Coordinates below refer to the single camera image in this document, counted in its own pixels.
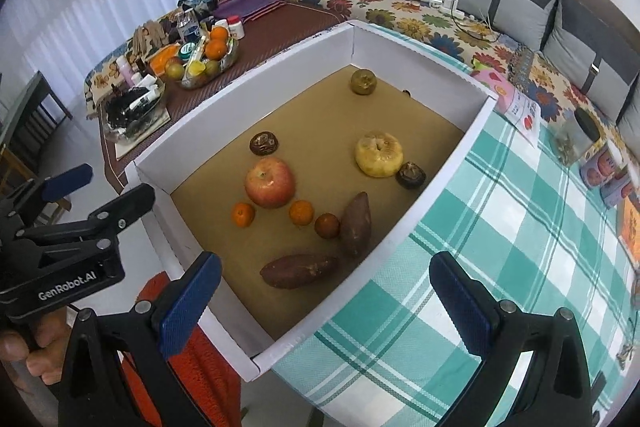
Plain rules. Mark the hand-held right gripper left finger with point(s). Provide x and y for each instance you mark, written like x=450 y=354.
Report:
x=190 y=302

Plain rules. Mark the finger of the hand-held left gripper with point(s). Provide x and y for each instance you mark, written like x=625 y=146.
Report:
x=125 y=207
x=65 y=181

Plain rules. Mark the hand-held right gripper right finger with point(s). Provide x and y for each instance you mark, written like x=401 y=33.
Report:
x=460 y=307

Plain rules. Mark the tangerine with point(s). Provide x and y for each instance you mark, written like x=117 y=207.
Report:
x=243 y=214
x=301 y=212
x=218 y=33
x=216 y=49

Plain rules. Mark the sweet potato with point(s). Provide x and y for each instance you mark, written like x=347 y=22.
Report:
x=299 y=270
x=356 y=223

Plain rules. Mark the dark mangosteen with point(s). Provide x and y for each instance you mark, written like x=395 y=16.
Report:
x=263 y=143
x=411 y=175

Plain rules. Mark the red apple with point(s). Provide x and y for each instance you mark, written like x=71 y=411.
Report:
x=270 y=183

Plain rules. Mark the reddish brown passion fruit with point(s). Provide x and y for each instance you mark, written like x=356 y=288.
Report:
x=327 y=225

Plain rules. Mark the yellow wrinkled pear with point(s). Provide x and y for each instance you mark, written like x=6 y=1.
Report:
x=379 y=154

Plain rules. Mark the white cardboard box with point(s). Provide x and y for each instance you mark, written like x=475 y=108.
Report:
x=320 y=122

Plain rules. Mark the olive brown round fruit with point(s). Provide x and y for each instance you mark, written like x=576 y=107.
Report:
x=363 y=82

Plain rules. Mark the person's left hand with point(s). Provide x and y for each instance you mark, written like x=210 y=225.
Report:
x=50 y=327

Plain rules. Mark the wooden chair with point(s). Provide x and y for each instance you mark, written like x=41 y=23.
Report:
x=30 y=117

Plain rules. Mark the orange knit cloth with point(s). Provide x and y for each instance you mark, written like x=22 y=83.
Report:
x=210 y=382

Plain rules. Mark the green checked cloth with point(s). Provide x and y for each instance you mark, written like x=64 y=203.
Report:
x=500 y=232

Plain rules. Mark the clear tray of toiletries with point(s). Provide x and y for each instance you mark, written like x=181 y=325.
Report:
x=132 y=107

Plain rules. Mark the clear fruit basket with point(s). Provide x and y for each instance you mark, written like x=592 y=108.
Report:
x=205 y=77

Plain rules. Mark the orange packet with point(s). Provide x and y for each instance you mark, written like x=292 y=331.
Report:
x=162 y=57

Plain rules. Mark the orange book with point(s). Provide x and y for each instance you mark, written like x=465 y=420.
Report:
x=631 y=227

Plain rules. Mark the clear water bottle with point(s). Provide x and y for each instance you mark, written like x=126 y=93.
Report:
x=187 y=27

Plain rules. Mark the white snack packet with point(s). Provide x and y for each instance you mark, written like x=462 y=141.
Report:
x=520 y=109

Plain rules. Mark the clear jar with black lid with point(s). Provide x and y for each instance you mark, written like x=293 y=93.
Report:
x=575 y=134

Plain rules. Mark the white bottle with red cap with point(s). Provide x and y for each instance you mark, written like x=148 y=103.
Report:
x=235 y=27

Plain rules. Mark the brown table mat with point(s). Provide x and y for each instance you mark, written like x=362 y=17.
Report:
x=280 y=32

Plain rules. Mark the purple folded cloth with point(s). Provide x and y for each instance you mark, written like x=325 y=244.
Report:
x=245 y=4

